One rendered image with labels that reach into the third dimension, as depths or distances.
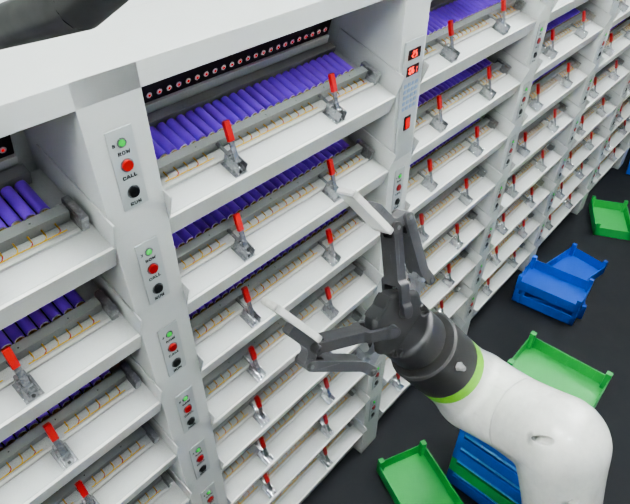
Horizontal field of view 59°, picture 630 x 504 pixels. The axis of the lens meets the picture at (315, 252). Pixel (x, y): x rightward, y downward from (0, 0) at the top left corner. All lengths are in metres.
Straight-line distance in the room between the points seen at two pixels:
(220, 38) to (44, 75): 0.24
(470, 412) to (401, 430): 1.61
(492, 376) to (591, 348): 2.14
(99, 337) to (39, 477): 0.26
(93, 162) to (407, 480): 1.75
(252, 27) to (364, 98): 0.40
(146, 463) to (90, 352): 0.37
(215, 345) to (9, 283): 0.48
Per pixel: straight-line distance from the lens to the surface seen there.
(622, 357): 2.89
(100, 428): 1.11
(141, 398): 1.12
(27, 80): 0.76
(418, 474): 2.25
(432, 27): 1.53
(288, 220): 1.16
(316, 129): 1.10
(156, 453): 1.27
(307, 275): 1.30
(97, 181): 0.79
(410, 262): 0.64
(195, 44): 0.82
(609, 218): 3.74
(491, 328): 2.78
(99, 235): 0.87
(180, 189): 0.93
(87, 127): 0.76
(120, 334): 0.98
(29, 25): 0.35
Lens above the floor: 1.96
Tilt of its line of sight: 40 degrees down
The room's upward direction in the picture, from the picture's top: straight up
